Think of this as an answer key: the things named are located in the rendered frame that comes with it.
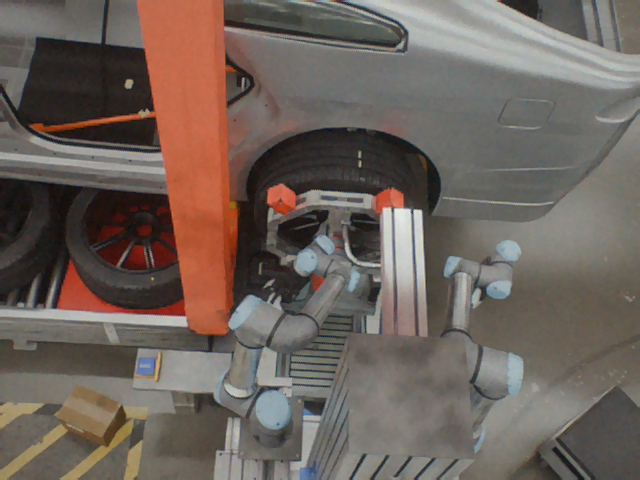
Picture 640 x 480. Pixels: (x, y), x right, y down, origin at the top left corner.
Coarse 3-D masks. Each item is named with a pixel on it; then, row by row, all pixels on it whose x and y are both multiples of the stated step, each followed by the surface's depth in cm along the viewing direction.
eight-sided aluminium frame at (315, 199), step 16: (320, 192) 283; (336, 192) 283; (304, 208) 283; (320, 208) 282; (336, 208) 283; (352, 208) 282; (368, 208) 282; (272, 224) 294; (272, 240) 306; (368, 256) 324
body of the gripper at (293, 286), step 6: (294, 270) 267; (294, 276) 270; (300, 276) 268; (276, 282) 273; (282, 282) 269; (288, 282) 271; (294, 282) 271; (300, 282) 271; (306, 282) 271; (276, 288) 270; (282, 288) 270; (288, 288) 270; (294, 288) 271; (300, 288) 272; (282, 294) 272; (288, 294) 273; (294, 294) 271; (288, 300) 273
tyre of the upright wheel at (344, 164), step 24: (288, 144) 294; (312, 144) 289; (336, 144) 287; (360, 144) 289; (384, 144) 294; (264, 168) 301; (288, 168) 288; (312, 168) 283; (336, 168) 282; (360, 168) 284; (384, 168) 289; (408, 168) 303; (264, 192) 294; (408, 192) 297; (264, 216) 305
